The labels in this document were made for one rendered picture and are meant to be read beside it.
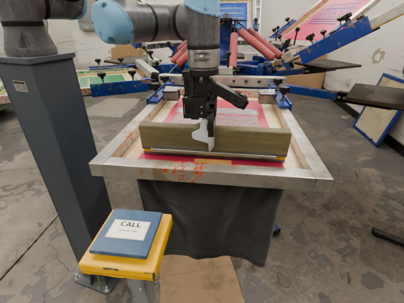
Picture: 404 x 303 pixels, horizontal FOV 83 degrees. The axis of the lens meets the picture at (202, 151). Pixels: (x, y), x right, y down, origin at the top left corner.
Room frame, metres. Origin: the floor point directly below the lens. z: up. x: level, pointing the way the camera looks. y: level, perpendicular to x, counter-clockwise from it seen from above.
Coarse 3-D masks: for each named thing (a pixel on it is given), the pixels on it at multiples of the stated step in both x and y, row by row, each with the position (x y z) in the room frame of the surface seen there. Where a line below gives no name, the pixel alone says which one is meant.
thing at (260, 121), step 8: (224, 104) 1.07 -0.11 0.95; (232, 104) 1.07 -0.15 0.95; (248, 104) 1.07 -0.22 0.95; (256, 104) 1.07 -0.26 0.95; (216, 120) 0.86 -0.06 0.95; (224, 120) 0.86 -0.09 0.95; (232, 120) 0.86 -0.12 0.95; (240, 120) 0.86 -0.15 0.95; (248, 120) 0.86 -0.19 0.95; (256, 120) 0.86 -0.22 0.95; (264, 120) 0.86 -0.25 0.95; (232, 160) 0.56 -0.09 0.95; (240, 160) 0.56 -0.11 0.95; (248, 160) 0.56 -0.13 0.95
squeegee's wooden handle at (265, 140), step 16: (144, 128) 0.58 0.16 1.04; (160, 128) 0.57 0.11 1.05; (176, 128) 0.57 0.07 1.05; (192, 128) 0.56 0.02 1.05; (224, 128) 0.56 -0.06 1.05; (240, 128) 0.56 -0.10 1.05; (256, 128) 0.56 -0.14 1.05; (272, 128) 0.56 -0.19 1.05; (144, 144) 0.58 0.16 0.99; (160, 144) 0.58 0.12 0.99; (176, 144) 0.57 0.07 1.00; (192, 144) 0.57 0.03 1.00; (224, 144) 0.55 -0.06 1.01; (240, 144) 0.55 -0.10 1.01; (256, 144) 0.54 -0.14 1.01; (272, 144) 0.54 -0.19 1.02; (288, 144) 0.53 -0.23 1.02
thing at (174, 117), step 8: (176, 104) 1.07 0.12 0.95; (184, 104) 1.07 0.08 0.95; (176, 112) 0.95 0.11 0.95; (168, 120) 0.86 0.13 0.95; (176, 120) 0.86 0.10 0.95; (184, 120) 0.86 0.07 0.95; (192, 120) 0.86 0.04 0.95; (200, 120) 0.86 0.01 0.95; (168, 160) 0.56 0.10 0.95; (176, 160) 0.56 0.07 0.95; (184, 160) 0.56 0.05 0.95; (192, 160) 0.56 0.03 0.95
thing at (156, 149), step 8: (168, 152) 0.56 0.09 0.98; (176, 152) 0.56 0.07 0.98; (184, 152) 0.56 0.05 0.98; (192, 152) 0.55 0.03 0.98; (200, 152) 0.55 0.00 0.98; (208, 152) 0.55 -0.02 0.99; (216, 152) 0.55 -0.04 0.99; (224, 152) 0.55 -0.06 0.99; (232, 152) 0.55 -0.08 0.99; (240, 152) 0.55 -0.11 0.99; (248, 152) 0.55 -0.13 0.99
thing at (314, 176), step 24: (144, 120) 0.79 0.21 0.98; (288, 120) 0.77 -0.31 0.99; (120, 144) 0.59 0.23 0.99; (96, 168) 0.48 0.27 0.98; (120, 168) 0.47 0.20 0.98; (144, 168) 0.47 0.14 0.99; (168, 168) 0.46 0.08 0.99; (192, 168) 0.46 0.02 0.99; (216, 168) 0.46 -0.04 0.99; (240, 168) 0.46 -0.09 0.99; (264, 168) 0.46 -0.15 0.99; (288, 168) 0.46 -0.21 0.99; (312, 168) 0.46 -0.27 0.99
